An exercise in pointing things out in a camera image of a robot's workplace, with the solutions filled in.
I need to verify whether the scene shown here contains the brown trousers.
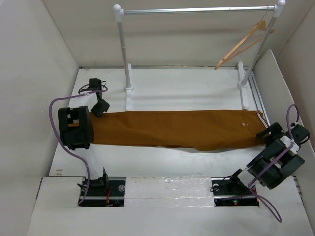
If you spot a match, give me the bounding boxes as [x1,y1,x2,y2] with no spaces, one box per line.
[91,110,265,151]

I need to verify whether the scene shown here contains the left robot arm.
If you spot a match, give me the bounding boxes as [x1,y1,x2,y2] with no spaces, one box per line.
[50,89,110,196]

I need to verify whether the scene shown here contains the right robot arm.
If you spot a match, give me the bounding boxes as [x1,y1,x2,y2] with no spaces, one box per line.
[226,122,310,195]

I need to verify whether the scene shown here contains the wooden clothes hanger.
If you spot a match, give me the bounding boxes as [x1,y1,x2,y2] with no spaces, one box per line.
[214,9,275,70]

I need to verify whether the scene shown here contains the white and silver clothes rack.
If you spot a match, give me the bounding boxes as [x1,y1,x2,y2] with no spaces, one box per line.
[110,0,287,111]

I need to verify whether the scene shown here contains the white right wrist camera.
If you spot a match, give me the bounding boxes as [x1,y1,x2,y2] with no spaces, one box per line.
[280,136,300,155]

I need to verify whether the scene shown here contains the aluminium side rail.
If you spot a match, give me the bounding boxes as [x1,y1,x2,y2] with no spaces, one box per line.
[249,72,270,125]

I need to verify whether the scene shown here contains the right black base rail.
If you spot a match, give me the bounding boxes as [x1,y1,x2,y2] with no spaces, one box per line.
[210,176,259,207]

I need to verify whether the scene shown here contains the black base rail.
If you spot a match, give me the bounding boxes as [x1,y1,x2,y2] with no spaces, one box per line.
[78,177,126,207]
[210,176,259,207]

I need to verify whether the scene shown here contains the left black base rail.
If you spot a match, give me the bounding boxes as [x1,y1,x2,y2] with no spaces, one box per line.
[78,177,126,207]

